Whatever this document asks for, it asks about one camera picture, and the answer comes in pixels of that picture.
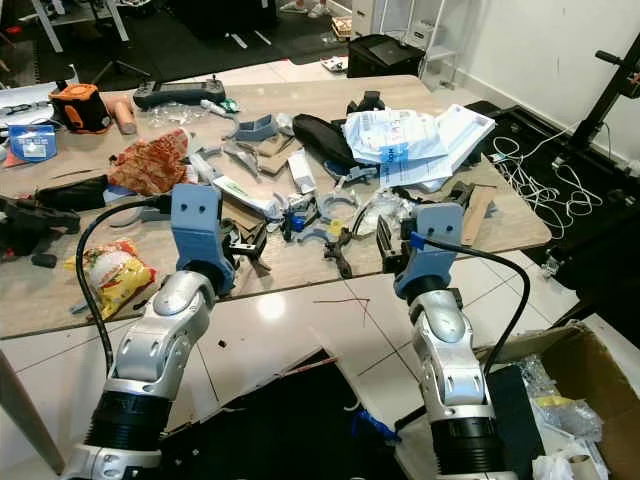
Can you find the black pouch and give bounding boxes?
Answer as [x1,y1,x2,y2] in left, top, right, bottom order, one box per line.
[291,112,352,172]

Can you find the flat black bag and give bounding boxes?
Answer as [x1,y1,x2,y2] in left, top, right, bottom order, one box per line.
[44,174,112,212]

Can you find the small blue box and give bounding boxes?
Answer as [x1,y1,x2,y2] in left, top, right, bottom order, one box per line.
[7,122,59,162]

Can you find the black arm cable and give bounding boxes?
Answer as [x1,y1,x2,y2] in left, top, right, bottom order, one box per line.
[412,232,532,379]
[74,194,173,379]

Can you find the black floor mat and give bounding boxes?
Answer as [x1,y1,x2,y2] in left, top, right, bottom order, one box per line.
[158,348,403,480]

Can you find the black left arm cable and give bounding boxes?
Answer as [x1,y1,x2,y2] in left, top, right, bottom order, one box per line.
[74,194,173,379]

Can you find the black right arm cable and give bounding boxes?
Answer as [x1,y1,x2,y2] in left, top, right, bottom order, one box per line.
[412,232,532,379]

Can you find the blue-grey printed part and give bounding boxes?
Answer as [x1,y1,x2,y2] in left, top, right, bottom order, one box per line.
[234,112,282,144]

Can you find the white cable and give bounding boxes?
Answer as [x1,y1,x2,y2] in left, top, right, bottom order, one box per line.
[488,128,603,228]

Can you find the white metal rack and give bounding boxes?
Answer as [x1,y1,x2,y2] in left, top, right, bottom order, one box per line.
[370,0,458,92]

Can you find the yellow snack bag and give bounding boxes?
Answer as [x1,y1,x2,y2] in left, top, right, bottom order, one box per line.
[64,237,159,320]

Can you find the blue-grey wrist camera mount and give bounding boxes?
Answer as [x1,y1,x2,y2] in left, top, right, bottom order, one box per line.
[169,182,237,297]
[394,202,465,300]

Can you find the black remote controller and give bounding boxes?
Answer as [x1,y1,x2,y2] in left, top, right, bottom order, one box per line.
[131,79,224,112]

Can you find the black hard case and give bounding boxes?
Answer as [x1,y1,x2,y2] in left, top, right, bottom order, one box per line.
[346,32,424,80]

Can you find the white plastic mailer bags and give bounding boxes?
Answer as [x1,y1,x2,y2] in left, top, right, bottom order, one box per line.
[342,102,497,192]

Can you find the red patterned snack bag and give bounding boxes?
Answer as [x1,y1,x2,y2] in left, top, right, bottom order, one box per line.
[106,127,192,197]

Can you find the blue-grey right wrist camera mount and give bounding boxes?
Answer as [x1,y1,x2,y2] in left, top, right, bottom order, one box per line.
[394,202,465,300]

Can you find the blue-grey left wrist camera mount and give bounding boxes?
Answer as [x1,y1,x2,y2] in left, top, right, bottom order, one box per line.
[169,182,237,297]

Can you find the tan cylinder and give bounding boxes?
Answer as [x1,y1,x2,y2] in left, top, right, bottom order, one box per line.
[111,96,140,135]

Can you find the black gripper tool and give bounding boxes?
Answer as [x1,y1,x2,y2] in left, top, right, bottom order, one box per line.
[0,194,67,264]

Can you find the white flat packet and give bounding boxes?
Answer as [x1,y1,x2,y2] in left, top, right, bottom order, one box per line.
[287,149,320,195]

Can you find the orange and black device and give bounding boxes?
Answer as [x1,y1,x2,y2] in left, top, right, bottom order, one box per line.
[49,82,117,135]

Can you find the clear plastic bag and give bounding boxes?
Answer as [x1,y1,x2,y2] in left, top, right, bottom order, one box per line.
[518,358,603,443]

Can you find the black metal stand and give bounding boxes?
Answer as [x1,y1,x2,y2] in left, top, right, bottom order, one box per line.
[548,28,640,173]

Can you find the brown cardboard box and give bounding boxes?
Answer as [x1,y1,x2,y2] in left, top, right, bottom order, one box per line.
[478,321,640,480]

